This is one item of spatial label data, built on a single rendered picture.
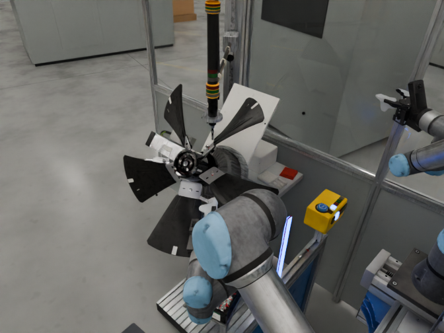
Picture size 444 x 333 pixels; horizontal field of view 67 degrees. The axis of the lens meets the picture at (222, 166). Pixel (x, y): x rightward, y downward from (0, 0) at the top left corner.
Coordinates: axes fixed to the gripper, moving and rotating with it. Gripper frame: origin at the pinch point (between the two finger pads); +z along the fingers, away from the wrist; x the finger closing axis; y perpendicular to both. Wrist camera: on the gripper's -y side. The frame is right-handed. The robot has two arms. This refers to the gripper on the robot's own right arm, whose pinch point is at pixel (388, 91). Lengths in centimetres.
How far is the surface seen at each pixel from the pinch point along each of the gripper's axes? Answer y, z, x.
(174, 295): 124, 31, -105
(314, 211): 34, -17, -40
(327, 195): 34.7, -10.1, -30.0
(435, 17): -24.7, 0.3, 14.4
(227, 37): -16, 55, -46
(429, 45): -15.4, -0.8, 13.7
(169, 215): 28, 0, -94
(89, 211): 125, 135, -157
